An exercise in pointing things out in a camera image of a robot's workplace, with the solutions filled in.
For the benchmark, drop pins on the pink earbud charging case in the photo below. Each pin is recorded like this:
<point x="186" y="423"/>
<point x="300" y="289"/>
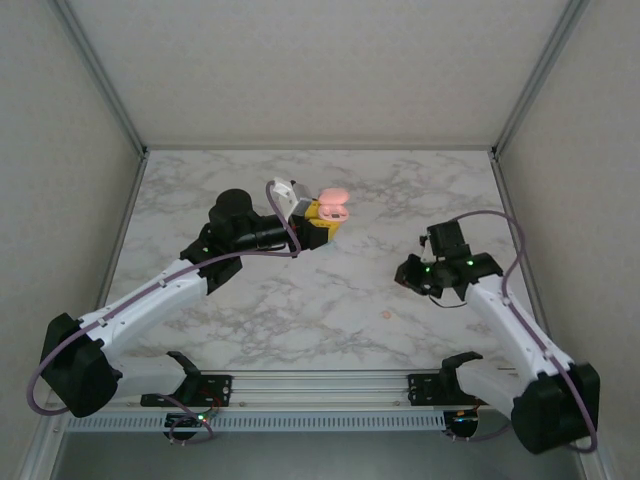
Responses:
<point x="334" y="200"/>

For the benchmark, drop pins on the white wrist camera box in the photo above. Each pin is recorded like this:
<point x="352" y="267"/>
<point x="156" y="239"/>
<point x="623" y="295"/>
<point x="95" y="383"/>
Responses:
<point x="425" y="247"/>
<point x="295" y="197"/>

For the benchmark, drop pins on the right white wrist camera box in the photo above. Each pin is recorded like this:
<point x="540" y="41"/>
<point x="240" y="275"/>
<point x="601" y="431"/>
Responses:
<point x="425" y="247"/>

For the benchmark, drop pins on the aluminium table edge rail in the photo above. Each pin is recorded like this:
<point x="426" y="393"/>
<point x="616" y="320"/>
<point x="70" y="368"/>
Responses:
<point x="511" y="210"/>
<point x="131" y="220"/>
<point x="320" y="147"/>

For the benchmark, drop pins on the aluminium frame post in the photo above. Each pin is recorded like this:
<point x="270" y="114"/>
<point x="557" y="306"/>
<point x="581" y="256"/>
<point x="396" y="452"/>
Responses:
<point x="100" y="75"/>
<point x="540" y="75"/>

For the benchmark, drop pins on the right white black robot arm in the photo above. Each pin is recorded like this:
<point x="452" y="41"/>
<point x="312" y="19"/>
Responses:
<point x="505" y="320"/>

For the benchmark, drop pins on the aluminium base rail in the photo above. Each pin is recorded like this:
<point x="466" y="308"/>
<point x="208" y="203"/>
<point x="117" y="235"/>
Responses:
<point x="320" y="390"/>

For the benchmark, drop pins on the aluminium frame leg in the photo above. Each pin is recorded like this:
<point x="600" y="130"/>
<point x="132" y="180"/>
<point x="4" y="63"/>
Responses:
<point x="35" y="457"/>
<point x="602" y="469"/>

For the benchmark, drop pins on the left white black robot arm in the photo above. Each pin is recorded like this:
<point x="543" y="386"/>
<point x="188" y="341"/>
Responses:
<point x="145" y="300"/>

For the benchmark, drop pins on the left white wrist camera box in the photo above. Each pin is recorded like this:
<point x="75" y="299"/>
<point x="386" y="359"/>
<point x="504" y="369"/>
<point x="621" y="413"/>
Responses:
<point x="295" y="197"/>

